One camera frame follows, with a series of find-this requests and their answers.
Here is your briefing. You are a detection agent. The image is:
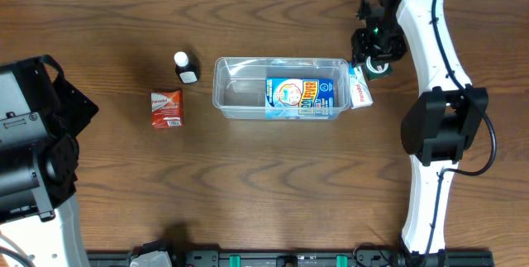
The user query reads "clear plastic container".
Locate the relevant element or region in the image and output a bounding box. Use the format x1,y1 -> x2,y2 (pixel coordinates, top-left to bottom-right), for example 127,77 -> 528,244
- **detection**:
212,57 -> 350,120

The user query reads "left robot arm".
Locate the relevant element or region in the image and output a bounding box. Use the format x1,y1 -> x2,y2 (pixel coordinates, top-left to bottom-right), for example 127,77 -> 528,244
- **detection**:
1,55 -> 98,266

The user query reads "red Panadol box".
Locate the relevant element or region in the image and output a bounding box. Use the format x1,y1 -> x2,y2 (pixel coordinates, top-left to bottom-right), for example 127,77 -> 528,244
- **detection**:
151,90 -> 183,129

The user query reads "blue Cool Fever box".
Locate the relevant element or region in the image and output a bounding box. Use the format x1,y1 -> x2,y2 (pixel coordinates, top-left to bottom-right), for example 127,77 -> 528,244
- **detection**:
265,78 -> 335,119

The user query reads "white Panadol box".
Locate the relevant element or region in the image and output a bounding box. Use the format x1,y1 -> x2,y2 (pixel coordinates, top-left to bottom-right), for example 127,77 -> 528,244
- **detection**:
349,63 -> 373,109

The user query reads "dark medicine bottle white cap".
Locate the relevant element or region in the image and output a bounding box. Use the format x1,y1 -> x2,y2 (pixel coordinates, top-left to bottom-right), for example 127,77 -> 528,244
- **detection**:
174,51 -> 200,84

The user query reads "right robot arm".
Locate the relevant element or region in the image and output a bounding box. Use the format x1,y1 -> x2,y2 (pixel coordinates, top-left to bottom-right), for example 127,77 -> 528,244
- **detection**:
350,0 -> 498,260

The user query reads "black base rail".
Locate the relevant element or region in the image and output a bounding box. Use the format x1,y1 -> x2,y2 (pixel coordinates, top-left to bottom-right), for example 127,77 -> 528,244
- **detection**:
88,241 -> 495,267

